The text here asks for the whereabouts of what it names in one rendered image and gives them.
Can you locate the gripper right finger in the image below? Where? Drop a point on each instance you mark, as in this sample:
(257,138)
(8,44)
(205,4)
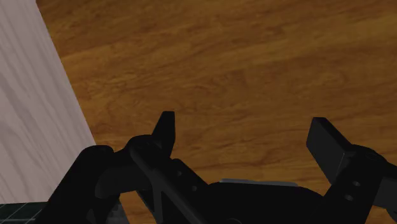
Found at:
(350,167)

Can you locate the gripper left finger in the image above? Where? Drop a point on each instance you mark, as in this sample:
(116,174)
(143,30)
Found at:
(145,173)

